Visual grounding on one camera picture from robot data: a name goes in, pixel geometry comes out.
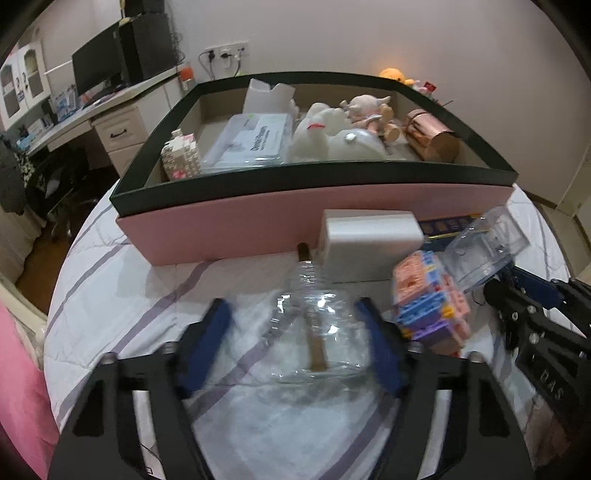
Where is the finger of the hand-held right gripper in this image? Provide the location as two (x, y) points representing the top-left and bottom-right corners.
(482, 279), (546, 352)
(508, 265), (591, 315)

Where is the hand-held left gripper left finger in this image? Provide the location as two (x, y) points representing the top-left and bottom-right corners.
(46, 298), (234, 480)

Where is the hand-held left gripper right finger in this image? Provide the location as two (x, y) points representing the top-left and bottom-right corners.
(356, 296), (540, 480)

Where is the clear plastic container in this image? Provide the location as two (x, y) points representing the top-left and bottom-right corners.
(443, 205), (531, 289)

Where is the clear plastic jar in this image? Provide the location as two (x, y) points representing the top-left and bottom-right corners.
(261, 261), (384, 386)

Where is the pink box with dark rim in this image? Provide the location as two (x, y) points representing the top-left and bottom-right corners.
(109, 71), (520, 267)

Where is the rose gold cup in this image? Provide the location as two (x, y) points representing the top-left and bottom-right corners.
(403, 108), (461, 162)

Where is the pink white block toy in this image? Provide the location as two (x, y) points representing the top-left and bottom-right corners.
(161, 130), (201, 180)

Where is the clear plastic case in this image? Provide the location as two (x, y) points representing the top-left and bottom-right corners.
(201, 113), (296, 174)

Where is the white plush toy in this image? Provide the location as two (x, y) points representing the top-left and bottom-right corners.
(291, 102), (352, 163)

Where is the pink doll figure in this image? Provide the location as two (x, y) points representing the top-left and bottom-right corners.
(341, 95), (402, 144)

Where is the colourful block toy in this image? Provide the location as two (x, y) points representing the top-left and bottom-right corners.
(392, 250), (472, 356)

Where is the blue yellow flat box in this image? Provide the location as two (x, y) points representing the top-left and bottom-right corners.
(418, 213), (483, 241)

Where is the striped white quilt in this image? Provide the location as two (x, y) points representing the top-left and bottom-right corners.
(44, 185), (591, 480)

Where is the white power adapter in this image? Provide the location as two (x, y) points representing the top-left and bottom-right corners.
(318, 209), (424, 282)

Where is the pink bed sheet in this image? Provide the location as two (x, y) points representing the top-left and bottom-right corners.
(0, 302), (61, 480)

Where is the black office chair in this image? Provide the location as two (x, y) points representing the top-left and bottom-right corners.
(23, 148), (100, 241)

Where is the cream curtain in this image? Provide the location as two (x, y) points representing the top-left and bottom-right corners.
(0, 208), (47, 278)

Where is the white drawer cabinet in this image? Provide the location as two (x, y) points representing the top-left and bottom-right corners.
(90, 104), (151, 178)

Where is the orange octopus plush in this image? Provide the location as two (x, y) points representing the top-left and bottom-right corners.
(379, 68), (416, 86)

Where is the dark hanging jacket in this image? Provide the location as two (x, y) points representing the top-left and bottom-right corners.
(0, 138), (28, 215)

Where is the white desk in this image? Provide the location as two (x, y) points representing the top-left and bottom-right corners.
(25, 65), (185, 158)

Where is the black keyboard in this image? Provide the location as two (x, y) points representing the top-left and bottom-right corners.
(83, 90), (125, 104)

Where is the blue white box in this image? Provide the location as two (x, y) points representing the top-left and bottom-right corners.
(51, 88), (79, 116)

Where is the black computer monitor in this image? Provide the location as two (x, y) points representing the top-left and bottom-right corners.
(71, 22), (123, 97)

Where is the black computer tower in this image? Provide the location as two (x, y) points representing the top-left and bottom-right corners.
(117, 11), (178, 86)

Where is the white glass-door cabinet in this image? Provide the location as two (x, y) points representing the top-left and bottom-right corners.
(0, 39), (51, 132)

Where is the black power cable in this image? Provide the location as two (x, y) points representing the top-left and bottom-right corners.
(198, 50), (243, 79)

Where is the white wall outlet panel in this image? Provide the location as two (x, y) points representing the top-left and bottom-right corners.
(205, 41), (252, 61)

